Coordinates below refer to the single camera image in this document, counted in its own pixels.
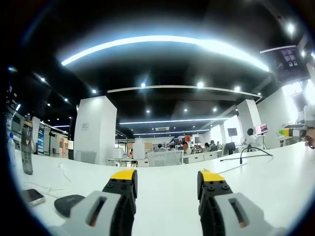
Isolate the smartphone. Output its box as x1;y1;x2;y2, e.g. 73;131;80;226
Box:
21;188;47;207

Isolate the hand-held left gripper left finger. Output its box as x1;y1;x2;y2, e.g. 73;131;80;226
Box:
55;169;138;236

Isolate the hanging dark screen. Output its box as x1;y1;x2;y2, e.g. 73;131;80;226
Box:
260;45;311;83

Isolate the desk monitor with pink picture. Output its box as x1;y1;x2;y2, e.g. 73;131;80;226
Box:
254;122;268;136

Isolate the black round pad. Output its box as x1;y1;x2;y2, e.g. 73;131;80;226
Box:
54;194;86;218

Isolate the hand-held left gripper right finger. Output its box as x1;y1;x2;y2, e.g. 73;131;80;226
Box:
196;169;287;236

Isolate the black data cable with USB plug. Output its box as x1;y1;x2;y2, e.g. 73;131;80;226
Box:
220;147;274;165

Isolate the white cable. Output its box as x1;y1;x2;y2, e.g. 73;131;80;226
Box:
24;161;72;193

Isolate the white tall appliance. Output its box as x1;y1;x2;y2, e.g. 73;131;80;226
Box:
134;138;146;160

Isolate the person's right hand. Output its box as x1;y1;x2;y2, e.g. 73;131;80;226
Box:
304;134;315;150

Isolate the white desk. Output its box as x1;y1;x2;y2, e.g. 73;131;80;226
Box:
8;141;315;236

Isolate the white mesh office chair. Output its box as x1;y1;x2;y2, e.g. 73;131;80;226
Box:
147;150;184;168

